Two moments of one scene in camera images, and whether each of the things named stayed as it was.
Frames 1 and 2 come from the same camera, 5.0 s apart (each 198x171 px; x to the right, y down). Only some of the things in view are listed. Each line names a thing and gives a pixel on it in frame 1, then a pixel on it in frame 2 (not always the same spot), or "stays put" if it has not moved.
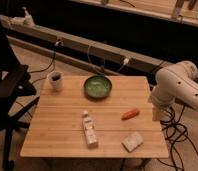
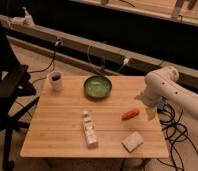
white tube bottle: [90, 130] stays put
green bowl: [97, 87] stays put
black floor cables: [176, 133] stays put
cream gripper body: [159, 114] to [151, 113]
